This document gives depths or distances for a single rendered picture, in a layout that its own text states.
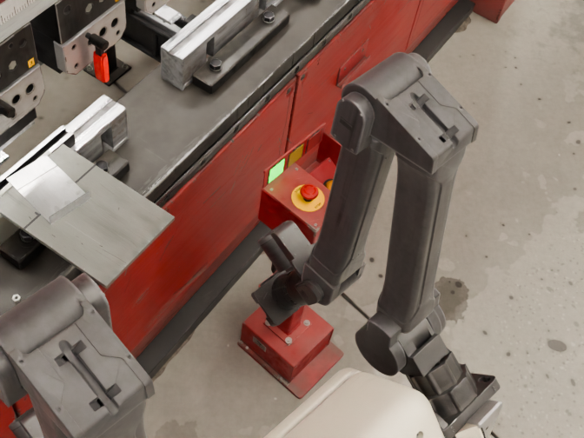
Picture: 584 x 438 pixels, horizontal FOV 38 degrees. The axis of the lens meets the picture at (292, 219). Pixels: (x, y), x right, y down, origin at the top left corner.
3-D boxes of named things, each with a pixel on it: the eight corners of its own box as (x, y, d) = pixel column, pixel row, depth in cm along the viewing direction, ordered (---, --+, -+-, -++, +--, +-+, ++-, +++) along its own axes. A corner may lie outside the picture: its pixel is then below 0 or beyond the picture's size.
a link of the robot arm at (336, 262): (374, 119, 85) (441, 71, 90) (333, 86, 87) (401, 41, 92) (317, 320, 121) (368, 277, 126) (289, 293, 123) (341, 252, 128)
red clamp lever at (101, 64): (105, 87, 146) (102, 45, 138) (88, 76, 147) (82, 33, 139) (113, 81, 147) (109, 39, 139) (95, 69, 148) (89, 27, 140)
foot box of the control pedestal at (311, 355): (299, 401, 240) (304, 383, 230) (235, 343, 248) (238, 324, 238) (344, 355, 250) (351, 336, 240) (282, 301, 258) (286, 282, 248)
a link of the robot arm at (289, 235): (321, 302, 118) (362, 268, 122) (274, 235, 117) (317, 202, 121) (286, 313, 129) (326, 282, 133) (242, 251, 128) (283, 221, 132)
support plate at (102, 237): (106, 288, 142) (106, 286, 141) (-9, 209, 149) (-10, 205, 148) (175, 220, 151) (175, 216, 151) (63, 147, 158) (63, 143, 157)
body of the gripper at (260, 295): (248, 295, 135) (266, 288, 128) (294, 259, 139) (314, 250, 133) (272, 328, 135) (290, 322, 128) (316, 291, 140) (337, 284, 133)
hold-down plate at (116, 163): (22, 270, 155) (19, 262, 153) (0, 255, 157) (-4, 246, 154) (130, 170, 171) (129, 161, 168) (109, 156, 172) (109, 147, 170)
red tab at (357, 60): (341, 89, 235) (345, 71, 229) (335, 85, 235) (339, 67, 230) (369, 59, 243) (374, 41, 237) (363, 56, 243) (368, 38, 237)
